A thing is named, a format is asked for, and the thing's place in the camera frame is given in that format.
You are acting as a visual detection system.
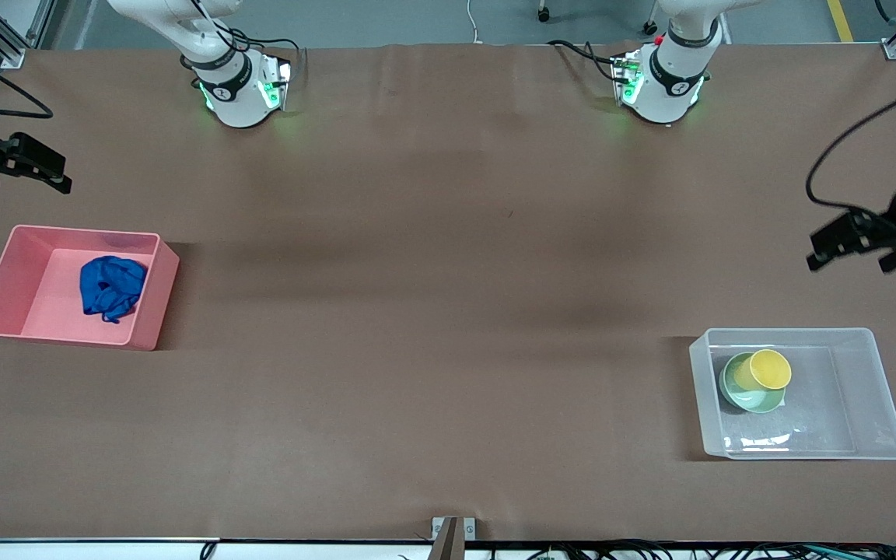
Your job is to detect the blue cloth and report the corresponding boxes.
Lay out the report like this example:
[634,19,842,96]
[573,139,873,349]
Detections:
[79,255,149,324]

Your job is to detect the yellow cup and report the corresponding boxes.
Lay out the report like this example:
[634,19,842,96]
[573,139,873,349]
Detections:
[733,348,793,392]

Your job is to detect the mint green bowl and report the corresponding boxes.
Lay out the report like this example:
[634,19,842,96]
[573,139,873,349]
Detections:
[719,352,787,415]

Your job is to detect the pink plastic bin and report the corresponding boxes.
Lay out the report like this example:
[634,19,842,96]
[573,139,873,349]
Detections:
[0,225,180,352]

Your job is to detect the clear plastic bin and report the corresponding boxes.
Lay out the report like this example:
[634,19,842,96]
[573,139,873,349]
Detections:
[688,327,896,461]

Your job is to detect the aluminium frame post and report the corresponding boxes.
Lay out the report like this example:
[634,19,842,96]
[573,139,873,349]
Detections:
[0,0,52,69]

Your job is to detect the black left base cables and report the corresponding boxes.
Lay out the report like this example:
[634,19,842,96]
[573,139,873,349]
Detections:
[548,39,635,82]

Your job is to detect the black cable bundle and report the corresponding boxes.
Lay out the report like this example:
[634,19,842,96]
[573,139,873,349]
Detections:
[487,541,896,560]

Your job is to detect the white table edge rail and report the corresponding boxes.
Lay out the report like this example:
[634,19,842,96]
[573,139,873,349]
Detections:
[0,538,896,560]

